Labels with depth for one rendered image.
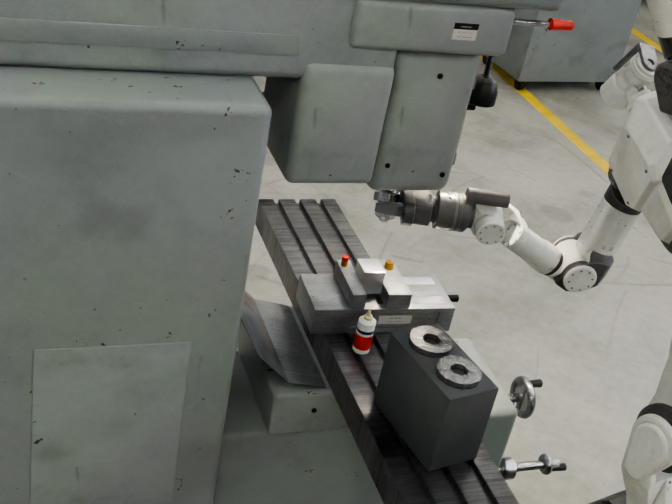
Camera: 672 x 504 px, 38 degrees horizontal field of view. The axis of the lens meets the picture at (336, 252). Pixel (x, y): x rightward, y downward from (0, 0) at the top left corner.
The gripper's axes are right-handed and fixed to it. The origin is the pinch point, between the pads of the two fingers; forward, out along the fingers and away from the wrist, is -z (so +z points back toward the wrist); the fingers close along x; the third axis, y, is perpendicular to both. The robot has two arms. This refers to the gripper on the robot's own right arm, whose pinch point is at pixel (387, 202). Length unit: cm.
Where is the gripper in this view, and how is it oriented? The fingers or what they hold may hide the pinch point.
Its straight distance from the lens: 221.1
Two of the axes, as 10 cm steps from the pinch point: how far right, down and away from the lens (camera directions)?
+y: -1.6, 8.4, 5.1
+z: 9.9, 1.3, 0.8
